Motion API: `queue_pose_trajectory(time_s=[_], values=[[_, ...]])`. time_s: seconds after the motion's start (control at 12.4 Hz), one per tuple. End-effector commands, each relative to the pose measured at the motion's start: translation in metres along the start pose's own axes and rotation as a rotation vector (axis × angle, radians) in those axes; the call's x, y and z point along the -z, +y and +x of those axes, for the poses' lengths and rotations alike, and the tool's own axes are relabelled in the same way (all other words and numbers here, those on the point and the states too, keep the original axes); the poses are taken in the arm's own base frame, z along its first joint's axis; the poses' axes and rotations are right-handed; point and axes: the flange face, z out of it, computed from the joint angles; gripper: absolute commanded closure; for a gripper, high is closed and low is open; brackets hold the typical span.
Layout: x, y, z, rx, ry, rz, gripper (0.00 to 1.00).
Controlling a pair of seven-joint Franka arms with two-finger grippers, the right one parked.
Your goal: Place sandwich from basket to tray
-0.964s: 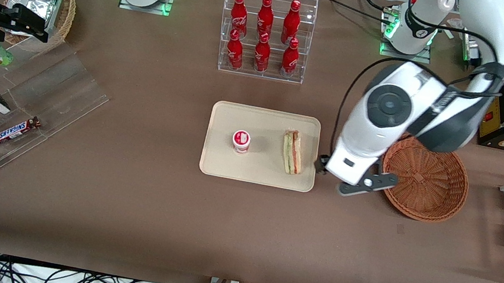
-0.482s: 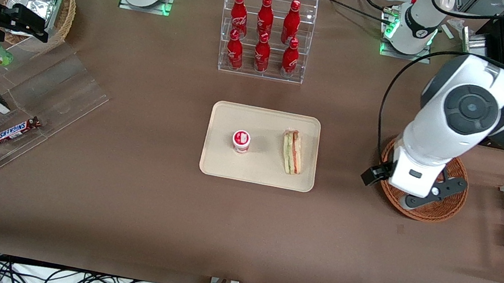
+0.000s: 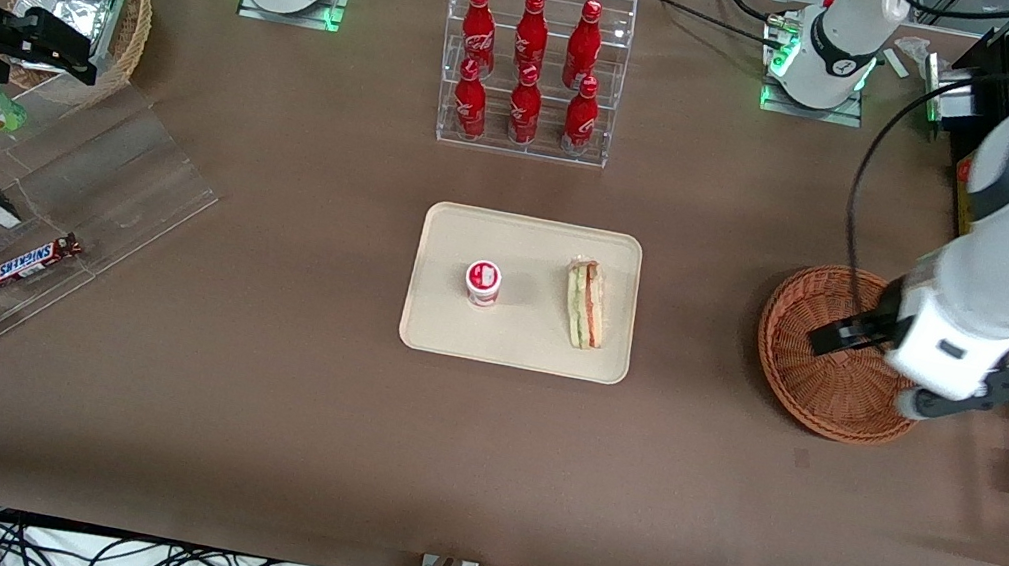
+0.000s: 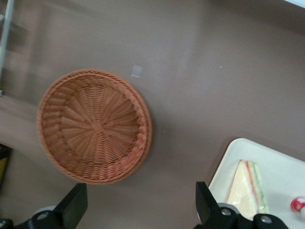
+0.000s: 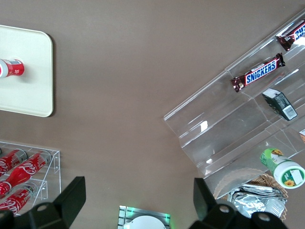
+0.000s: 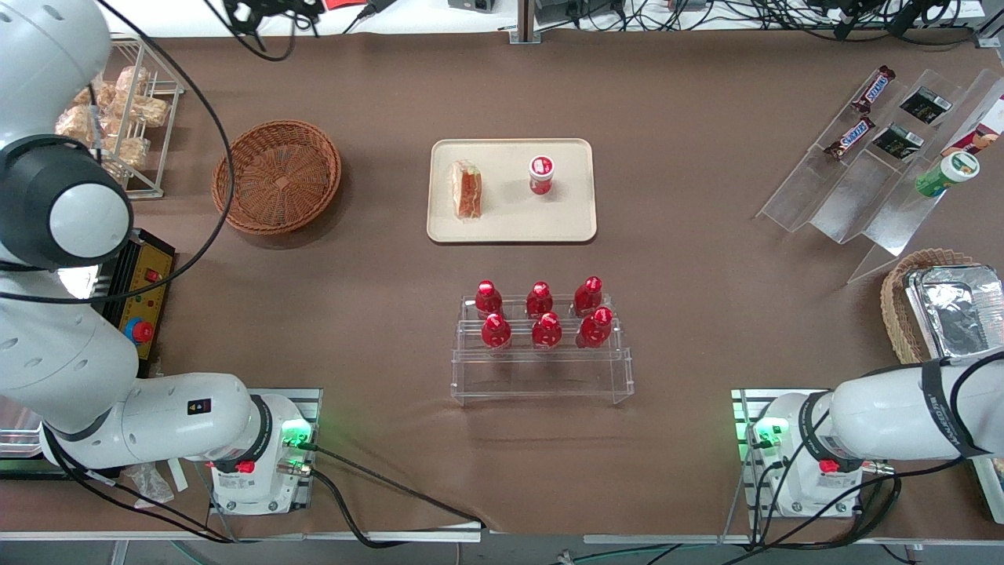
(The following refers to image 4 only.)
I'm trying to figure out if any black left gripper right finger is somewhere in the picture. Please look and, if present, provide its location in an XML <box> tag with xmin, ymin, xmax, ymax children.
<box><xmin>195</xmin><ymin>181</ymin><xmax>289</xmax><ymax>229</ymax></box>

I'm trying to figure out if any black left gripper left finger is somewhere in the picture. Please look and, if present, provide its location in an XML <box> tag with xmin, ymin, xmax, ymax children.
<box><xmin>0</xmin><ymin>183</ymin><xmax>88</xmax><ymax>229</ymax></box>

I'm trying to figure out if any plastic triangle sandwich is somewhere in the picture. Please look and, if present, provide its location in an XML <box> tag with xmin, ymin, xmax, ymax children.
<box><xmin>226</xmin><ymin>159</ymin><xmax>270</xmax><ymax>221</ymax></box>

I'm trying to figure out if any brown round wicker basket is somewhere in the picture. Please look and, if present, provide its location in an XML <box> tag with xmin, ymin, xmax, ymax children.
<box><xmin>36</xmin><ymin>68</ymin><xmax>153</xmax><ymax>186</ymax></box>

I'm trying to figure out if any beige plastic tray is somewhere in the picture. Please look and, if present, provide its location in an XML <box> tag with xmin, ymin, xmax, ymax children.
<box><xmin>208</xmin><ymin>137</ymin><xmax>305</xmax><ymax>229</ymax></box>

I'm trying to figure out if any red white yogurt cup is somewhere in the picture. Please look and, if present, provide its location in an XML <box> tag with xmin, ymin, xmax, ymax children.
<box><xmin>290</xmin><ymin>196</ymin><xmax>305</xmax><ymax>213</ymax></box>

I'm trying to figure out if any brown table cover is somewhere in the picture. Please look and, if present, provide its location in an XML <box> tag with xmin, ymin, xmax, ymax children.
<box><xmin>0</xmin><ymin>0</ymin><xmax>305</xmax><ymax>229</ymax></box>

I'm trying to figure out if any clear tape piece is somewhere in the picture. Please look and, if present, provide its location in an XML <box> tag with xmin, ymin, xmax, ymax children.
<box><xmin>131</xmin><ymin>64</ymin><xmax>143</xmax><ymax>78</ymax></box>

